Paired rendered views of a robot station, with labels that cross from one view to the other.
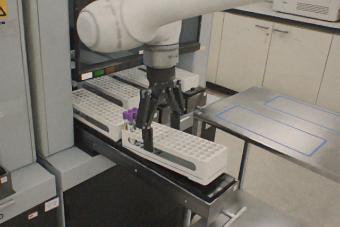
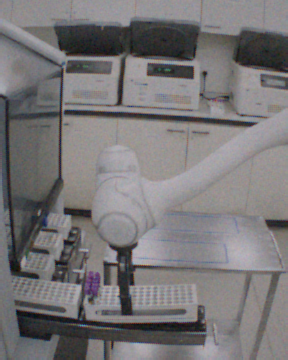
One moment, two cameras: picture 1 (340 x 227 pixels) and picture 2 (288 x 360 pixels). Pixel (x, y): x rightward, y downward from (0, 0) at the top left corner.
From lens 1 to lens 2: 0.66 m
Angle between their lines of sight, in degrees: 36
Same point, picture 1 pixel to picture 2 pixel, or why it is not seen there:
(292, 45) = (75, 137)
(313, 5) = (90, 91)
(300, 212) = not seen: hidden behind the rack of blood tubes
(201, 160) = (191, 303)
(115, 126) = (74, 305)
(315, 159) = (233, 263)
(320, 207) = not seen: hidden behind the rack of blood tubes
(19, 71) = not seen: outside the picture
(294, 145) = (211, 259)
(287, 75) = (76, 172)
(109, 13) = (139, 209)
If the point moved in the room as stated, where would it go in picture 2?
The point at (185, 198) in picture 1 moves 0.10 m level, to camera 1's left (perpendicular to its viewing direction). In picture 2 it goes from (180, 338) to (151, 351)
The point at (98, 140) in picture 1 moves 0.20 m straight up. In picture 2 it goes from (54, 323) to (49, 263)
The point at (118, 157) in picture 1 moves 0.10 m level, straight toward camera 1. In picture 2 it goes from (88, 332) to (114, 349)
